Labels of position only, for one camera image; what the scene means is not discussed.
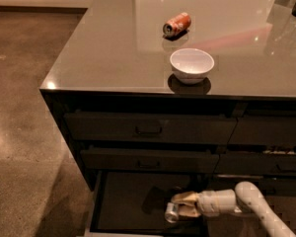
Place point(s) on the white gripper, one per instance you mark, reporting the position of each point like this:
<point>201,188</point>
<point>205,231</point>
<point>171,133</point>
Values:
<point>208,202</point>

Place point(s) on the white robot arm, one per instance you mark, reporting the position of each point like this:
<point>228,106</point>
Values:
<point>245,198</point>

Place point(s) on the middle left drawer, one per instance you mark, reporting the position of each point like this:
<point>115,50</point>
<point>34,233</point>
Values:
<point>149,160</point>

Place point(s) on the open bottom left drawer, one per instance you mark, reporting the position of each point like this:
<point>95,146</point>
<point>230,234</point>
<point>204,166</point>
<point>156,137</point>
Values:
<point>135,203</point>

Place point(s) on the middle right drawer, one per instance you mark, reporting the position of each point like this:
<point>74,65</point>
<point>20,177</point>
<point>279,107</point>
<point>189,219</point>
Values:
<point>240,163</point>

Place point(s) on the bottom right drawer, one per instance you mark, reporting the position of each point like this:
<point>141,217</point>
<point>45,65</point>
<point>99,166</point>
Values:
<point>269,186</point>

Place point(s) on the top right drawer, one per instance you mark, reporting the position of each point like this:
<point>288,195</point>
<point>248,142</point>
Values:
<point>265,130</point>

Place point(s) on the dark counter cabinet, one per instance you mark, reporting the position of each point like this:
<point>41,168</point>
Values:
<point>118,61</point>

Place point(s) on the top left drawer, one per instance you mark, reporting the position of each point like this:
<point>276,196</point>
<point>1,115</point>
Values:
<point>184,129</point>

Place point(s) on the orange soda can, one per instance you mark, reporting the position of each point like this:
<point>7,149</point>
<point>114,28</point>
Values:
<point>177,25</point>

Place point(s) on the white bowl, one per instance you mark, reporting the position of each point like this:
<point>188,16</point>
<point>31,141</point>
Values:
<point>191,65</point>

